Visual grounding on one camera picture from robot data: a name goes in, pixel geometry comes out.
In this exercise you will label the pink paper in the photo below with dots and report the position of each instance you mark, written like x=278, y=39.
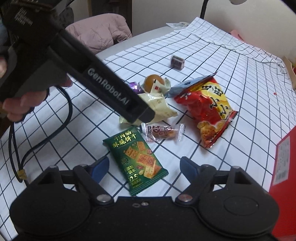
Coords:
x=236, y=34

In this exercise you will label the green cracker packet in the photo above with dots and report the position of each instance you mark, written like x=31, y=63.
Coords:
x=136, y=160

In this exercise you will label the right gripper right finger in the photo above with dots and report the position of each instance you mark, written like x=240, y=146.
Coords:
x=200, y=178

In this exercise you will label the papers on table edge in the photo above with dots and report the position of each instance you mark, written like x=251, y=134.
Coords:
x=178, y=26

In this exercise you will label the cream snack packet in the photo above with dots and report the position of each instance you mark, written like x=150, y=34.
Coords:
x=158, y=103

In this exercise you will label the red cardboard box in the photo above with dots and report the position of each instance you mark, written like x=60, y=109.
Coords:
x=283, y=187

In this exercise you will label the silver desk lamp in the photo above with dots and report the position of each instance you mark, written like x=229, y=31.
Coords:
x=205, y=4

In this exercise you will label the white checked tablecloth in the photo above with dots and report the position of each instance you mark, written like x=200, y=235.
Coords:
x=255, y=82

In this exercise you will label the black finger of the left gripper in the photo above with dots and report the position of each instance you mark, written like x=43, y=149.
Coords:
x=138, y=109

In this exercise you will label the purple candy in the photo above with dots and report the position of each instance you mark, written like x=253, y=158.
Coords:
x=136, y=87

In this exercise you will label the pink jacket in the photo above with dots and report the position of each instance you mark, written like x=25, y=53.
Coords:
x=100, y=32

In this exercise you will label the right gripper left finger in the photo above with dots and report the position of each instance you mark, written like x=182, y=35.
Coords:
x=87, y=179

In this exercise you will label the dark wrapped cube candy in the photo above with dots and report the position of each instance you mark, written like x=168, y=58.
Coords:
x=177, y=62

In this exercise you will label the person's left hand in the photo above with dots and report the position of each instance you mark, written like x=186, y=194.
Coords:
x=25, y=83

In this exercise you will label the clear brown candy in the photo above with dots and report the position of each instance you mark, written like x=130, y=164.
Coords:
x=158, y=133

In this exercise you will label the red chips bag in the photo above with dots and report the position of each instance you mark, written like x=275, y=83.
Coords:
x=208, y=105

